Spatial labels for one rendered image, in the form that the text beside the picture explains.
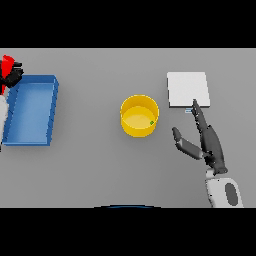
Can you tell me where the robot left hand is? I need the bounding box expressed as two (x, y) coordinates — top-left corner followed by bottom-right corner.
(0, 61), (25, 89)

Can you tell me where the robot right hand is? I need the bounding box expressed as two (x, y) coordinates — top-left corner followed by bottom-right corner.
(171, 98), (229, 176)

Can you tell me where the red beaker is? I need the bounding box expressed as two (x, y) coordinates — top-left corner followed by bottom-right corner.
(0, 54), (16, 95)

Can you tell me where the pale square measuring scale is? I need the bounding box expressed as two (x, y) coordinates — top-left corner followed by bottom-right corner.
(166, 71), (212, 109)

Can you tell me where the yellow bowl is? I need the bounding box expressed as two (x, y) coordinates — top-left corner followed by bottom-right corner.
(119, 94), (160, 138)

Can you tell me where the blue tray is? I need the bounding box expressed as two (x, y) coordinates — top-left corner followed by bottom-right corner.
(1, 74), (60, 147)

